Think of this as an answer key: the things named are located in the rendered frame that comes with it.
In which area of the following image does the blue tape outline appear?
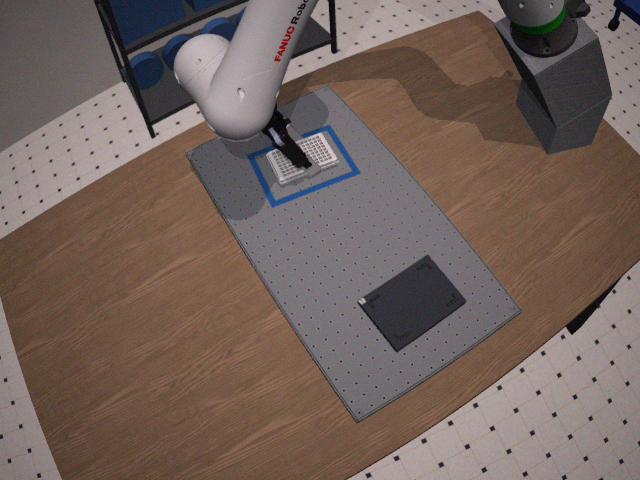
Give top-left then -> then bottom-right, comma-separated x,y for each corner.
247,125 -> 361,208

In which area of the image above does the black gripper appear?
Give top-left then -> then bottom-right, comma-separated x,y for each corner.
262,104 -> 322,176

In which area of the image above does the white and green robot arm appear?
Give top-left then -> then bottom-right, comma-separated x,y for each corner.
174,0 -> 591,140

